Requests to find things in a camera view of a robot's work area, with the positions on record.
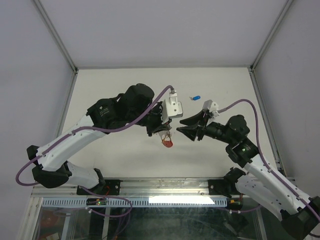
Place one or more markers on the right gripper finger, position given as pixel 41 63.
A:
pixel 195 119
pixel 191 132

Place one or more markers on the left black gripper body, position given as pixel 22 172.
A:
pixel 154 122

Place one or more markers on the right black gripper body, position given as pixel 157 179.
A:
pixel 202 126

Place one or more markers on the red silver carabiner keyring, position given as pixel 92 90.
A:
pixel 166 139

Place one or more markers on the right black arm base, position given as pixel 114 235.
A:
pixel 226 186

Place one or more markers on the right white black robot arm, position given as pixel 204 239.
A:
pixel 254 176

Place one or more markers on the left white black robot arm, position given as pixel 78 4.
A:
pixel 138 106

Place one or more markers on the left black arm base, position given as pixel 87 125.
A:
pixel 107 187

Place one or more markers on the blue key tag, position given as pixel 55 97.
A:
pixel 195 98

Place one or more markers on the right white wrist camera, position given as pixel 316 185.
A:
pixel 211 108

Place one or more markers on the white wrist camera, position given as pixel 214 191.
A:
pixel 211 108
pixel 171 107

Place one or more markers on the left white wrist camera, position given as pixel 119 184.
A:
pixel 171 107

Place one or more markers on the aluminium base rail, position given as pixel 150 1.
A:
pixel 138 187

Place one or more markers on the white slotted cable duct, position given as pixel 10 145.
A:
pixel 137 202

